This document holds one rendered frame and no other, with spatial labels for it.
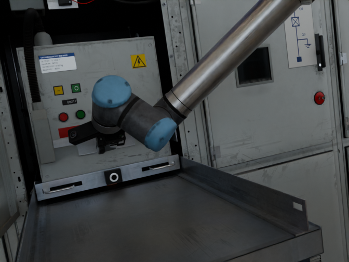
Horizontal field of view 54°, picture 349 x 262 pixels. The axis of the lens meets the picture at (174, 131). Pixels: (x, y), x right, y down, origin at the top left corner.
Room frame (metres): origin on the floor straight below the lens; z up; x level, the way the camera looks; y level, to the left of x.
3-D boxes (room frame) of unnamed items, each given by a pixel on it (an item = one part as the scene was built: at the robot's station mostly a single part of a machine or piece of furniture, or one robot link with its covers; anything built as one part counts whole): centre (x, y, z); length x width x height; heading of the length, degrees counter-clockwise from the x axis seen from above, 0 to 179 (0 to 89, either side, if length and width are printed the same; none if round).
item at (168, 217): (0.90, 0.13, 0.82); 0.68 x 0.62 x 0.06; 19
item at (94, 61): (1.26, 0.26, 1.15); 0.48 x 0.01 x 0.48; 109
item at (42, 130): (1.13, 0.43, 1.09); 0.08 x 0.05 x 0.17; 19
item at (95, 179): (1.27, 0.26, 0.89); 0.54 x 0.05 x 0.06; 109
